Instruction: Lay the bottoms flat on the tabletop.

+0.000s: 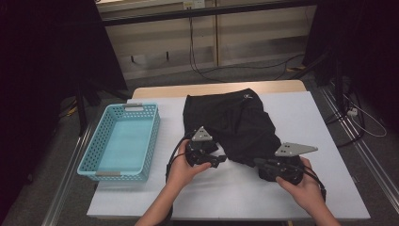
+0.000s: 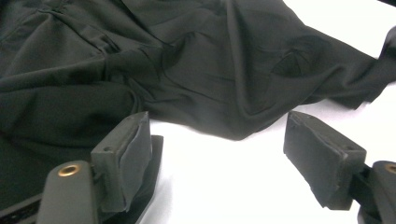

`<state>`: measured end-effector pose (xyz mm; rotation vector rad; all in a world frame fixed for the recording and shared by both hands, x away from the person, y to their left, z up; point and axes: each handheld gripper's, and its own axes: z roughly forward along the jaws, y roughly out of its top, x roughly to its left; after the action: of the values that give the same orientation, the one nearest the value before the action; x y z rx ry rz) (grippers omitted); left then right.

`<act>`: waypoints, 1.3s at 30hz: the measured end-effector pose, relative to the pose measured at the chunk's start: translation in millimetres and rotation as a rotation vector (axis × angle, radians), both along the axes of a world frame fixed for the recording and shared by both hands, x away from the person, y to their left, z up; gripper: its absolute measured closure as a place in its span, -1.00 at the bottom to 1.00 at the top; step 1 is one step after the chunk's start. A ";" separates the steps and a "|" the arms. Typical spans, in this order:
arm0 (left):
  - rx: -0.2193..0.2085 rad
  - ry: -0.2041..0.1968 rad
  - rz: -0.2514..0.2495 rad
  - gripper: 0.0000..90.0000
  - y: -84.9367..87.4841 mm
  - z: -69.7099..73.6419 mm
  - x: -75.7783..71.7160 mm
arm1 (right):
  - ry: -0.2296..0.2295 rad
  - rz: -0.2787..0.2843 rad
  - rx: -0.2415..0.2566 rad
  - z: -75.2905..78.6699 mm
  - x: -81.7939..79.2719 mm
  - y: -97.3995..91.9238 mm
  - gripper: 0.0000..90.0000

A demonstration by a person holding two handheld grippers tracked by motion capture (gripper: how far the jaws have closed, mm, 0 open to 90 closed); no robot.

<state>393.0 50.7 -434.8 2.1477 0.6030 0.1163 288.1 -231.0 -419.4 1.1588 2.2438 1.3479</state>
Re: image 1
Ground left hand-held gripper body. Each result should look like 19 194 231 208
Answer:
184 125 220 168

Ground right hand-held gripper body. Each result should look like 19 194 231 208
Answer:
257 141 319 186

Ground black pants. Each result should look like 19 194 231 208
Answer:
183 88 282 169

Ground light blue perforated plastic basket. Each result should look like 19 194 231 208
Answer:
76 103 162 183

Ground person's left hand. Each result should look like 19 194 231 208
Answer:
166 144 213 192

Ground person's right hand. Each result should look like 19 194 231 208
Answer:
276 158 326 215

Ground light wooden table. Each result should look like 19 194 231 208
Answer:
131 79 308 100

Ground black metal stand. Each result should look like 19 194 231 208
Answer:
290 51 344 105
74 78 133 137

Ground long beige cabinet desk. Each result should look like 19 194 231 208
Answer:
95 0 318 81

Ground black curtain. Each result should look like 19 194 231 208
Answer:
0 0 130 220
302 0 399 133

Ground left hand-held gripper black cable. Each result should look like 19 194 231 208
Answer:
165 133 194 189

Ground hand-held gripper black cable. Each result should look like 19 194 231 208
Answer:
297 163 327 202
165 133 194 189

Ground right hand-held gripper black cable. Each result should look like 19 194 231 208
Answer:
297 163 327 202

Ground black cable bundle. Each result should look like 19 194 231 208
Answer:
324 79 366 149

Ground metal floor rail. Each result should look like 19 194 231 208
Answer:
41 123 95 226
318 86 399 205

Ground black floor cable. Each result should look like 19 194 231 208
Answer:
200 53 305 76

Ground white cable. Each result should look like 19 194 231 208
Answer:
343 93 389 138

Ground black hanging power cable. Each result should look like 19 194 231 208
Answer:
187 8 229 84

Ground white wall socket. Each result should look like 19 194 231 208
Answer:
183 0 206 9

